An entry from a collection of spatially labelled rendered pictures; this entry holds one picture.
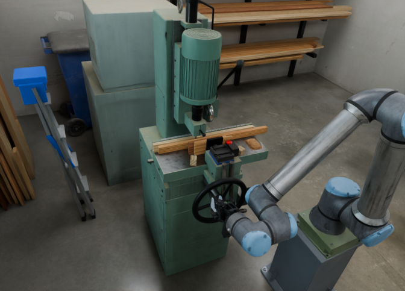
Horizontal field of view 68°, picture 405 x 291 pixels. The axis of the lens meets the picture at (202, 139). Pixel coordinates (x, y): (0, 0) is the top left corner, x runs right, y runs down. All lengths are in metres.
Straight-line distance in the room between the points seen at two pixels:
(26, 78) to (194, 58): 0.96
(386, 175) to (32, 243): 2.20
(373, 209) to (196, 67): 0.95
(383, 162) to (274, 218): 0.45
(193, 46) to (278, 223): 0.77
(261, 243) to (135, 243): 1.39
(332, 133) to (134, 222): 1.70
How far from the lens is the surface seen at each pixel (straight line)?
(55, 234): 2.52
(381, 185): 1.36
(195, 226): 1.86
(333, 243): 1.73
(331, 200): 1.63
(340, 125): 1.21
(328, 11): 4.50
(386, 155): 1.26
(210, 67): 1.35
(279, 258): 2.08
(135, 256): 2.27
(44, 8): 3.52
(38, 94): 1.90
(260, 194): 1.20
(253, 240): 1.06
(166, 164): 1.53
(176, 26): 1.51
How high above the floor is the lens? 1.89
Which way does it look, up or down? 35 degrees down
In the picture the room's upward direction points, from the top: 5 degrees clockwise
